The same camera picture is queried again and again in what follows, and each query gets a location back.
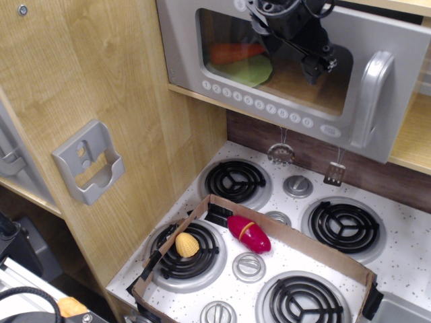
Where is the small silver middle knob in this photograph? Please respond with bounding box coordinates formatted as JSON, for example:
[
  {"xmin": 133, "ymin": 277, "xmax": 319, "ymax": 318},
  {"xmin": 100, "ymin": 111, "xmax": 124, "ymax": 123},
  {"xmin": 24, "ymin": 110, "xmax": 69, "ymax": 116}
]
[{"xmin": 265, "ymin": 211, "xmax": 292, "ymax": 226}]

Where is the silver centre stove knob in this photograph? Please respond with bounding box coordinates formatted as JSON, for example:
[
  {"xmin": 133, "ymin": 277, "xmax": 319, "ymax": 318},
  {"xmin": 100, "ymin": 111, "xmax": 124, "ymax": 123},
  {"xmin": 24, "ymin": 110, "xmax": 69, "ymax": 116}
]
[{"xmin": 232, "ymin": 252, "xmax": 266, "ymax": 283}]

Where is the black burner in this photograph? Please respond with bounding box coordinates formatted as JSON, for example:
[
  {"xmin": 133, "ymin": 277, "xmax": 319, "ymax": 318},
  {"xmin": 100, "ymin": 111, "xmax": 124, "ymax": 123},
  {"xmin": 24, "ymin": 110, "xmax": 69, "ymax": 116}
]
[
  {"xmin": 258, "ymin": 275, "xmax": 347, "ymax": 322},
  {"xmin": 156, "ymin": 221, "xmax": 220, "ymax": 281},
  {"xmin": 307, "ymin": 201, "xmax": 380, "ymax": 255},
  {"xmin": 201, "ymin": 159, "xmax": 269, "ymax": 203}
]

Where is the front left black burner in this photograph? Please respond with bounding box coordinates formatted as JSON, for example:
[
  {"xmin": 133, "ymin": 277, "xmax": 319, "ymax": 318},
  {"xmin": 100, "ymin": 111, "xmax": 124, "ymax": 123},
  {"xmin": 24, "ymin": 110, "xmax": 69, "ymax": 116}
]
[{"xmin": 156, "ymin": 221, "xmax": 220, "ymax": 281}]

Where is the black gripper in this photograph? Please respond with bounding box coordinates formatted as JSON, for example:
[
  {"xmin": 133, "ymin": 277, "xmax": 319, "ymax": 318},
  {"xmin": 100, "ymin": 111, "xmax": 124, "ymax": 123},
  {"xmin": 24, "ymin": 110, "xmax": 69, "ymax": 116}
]
[{"xmin": 247, "ymin": 1, "xmax": 337, "ymax": 85}]

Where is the red toy sweet potato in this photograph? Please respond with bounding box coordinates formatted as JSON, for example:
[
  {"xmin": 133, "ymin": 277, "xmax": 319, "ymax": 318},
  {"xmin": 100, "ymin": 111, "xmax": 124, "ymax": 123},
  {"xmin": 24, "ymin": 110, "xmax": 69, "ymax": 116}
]
[{"xmin": 227, "ymin": 215, "xmax": 271, "ymax": 254}]

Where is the orange toy carrot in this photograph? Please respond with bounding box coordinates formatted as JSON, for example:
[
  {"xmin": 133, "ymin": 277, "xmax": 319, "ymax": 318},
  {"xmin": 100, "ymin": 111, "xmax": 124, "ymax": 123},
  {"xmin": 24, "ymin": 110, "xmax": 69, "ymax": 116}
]
[{"xmin": 209, "ymin": 43, "xmax": 265, "ymax": 65}]

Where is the black cable lower left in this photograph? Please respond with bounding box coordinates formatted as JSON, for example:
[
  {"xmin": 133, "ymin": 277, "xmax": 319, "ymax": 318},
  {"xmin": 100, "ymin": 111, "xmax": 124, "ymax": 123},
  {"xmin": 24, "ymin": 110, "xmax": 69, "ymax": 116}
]
[{"xmin": 0, "ymin": 286, "xmax": 62, "ymax": 323}]

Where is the back right black burner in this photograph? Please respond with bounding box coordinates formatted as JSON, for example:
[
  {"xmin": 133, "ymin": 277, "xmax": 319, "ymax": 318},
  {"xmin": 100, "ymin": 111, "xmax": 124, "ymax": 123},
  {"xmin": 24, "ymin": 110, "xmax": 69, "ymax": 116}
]
[{"xmin": 307, "ymin": 201, "xmax": 380, "ymax": 255}]

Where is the grey phone holder bracket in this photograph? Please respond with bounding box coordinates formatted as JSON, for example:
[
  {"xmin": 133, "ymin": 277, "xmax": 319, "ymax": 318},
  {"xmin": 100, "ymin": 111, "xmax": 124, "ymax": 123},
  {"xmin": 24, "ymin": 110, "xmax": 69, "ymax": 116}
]
[{"xmin": 51, "ymin": 119, "xmax": 125, "ymax": 205}]

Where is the silver toy microwave door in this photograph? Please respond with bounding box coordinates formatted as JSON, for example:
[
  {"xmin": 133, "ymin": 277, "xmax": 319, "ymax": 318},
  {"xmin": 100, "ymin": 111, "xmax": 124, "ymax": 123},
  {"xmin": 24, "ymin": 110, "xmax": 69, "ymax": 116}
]
[{"xmin": 156, "ymin": 1, "xmax": 430, "ymax": 163}]

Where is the brown cardboard barrier frame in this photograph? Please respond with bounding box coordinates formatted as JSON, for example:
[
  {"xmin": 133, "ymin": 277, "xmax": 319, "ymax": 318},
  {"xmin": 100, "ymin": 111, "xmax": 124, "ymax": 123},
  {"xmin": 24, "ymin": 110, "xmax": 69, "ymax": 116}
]
[{"xmin": 128, "ymin": 195, "xmax": 383, "ymax": 322}]

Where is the black box lower left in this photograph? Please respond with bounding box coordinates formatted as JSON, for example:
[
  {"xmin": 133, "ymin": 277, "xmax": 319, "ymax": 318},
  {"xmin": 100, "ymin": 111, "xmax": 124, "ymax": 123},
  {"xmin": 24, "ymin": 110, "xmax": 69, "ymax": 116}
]
[{"xmin": 1, "ymin": 213, "xmax": 63, "ymax": 282}]

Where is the front right black burner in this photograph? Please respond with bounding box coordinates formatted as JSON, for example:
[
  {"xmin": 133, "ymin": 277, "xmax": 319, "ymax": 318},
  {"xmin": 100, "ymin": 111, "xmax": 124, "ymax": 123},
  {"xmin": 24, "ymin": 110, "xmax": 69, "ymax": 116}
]
[{"xmin": 258, "ymin": 275, "xmax": 347, "ymax": 322}]

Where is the silver screw top left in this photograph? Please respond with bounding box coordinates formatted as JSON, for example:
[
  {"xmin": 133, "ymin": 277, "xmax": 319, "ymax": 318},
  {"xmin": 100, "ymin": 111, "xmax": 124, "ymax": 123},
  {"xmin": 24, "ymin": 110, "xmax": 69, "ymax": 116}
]
[{"xmin": 18, "ymin": 4, "xmax": 28, "ymax": 16}]

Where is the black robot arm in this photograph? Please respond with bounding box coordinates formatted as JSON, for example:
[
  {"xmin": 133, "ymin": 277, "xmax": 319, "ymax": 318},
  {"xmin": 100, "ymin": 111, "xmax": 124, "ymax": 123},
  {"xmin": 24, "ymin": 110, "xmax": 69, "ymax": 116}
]
[{"xmin": 246, "ymin": 0, "xmax": 337, "ymax": 85}]

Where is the grey toy sink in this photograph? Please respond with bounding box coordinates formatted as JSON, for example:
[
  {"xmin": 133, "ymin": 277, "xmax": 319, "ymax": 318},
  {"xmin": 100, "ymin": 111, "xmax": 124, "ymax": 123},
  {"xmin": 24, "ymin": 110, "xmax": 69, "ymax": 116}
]
[{"xmin": 371, "ymin": 292, "xmax": 430, "ymax": 323}]

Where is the yellow toy corn piece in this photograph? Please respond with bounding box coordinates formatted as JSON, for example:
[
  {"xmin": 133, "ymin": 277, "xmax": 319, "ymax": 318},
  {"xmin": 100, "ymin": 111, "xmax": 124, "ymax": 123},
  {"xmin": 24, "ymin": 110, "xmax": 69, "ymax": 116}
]
[{"xmin": 175, "ymin": 232, "xmax": 200, "ymax": 258}]

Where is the orange object lower left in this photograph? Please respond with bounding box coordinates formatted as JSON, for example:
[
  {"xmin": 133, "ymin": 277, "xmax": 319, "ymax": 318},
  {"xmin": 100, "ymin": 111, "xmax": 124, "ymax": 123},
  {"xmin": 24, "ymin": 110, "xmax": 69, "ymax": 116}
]
[{"xmin": 57, "ymin": 297, "xmax": 88, "ymax": 318}]

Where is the silver back stove knob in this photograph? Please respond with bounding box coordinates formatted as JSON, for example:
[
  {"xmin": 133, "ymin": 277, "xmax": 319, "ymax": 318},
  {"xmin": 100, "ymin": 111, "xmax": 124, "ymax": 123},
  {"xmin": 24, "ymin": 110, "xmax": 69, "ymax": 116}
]
[{"xmin": 283, "ymin": 175, "xmax": 313, "ymax": 199}]

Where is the silver stove knob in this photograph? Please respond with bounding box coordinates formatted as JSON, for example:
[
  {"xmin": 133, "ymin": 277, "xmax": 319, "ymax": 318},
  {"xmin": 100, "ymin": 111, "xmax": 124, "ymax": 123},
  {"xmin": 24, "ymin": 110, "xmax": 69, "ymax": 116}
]
[
  {"xmin": 232, "ymin": 252, "xmax": 266, "ymax": 283},
  {"xmin": 283, "ymin": 175, "xmax": 313, "ymax": 199},
  {"xmin": 200, "ymin": 301, "xmax": 237, "ymax": 323}
]

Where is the back left black burner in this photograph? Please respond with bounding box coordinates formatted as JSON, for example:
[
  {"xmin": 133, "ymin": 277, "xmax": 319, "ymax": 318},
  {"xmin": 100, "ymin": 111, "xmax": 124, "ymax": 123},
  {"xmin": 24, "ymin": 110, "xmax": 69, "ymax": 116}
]
[{"xmin": 201, "ymin": 159, "xmax": 269, "ymax": 203}]

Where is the hanging silver toy spatula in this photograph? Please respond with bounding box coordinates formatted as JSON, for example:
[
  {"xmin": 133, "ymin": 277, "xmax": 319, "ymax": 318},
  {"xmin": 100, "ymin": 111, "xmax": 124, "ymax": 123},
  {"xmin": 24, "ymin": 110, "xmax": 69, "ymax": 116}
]
[{"xmin": 323, "ymin": 147, "xmax": 346, "ymax": 187}]

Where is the silver front stove knob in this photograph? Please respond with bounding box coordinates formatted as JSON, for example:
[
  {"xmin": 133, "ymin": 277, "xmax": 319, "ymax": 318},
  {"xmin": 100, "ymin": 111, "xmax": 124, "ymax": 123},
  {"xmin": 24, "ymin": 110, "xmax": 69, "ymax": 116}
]
[{"xmin": 200, "ymin": 301, "xmax": 237, "ymax": 323}]

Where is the green toy plate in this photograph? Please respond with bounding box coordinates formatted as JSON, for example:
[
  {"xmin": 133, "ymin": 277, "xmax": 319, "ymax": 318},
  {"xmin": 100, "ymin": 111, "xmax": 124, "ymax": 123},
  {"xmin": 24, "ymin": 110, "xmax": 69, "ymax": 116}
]
[{"xmin": 206, "ymin": 55, "xmax": 273, "ymax": 87}]

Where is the grey left cabinet door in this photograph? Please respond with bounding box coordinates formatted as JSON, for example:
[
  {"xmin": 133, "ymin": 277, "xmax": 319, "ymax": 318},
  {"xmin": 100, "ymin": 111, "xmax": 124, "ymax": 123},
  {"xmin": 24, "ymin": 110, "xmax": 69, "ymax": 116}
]
[{"xmin": 1, "ymin": 91, "xmax": 60, "ymax": 216}]

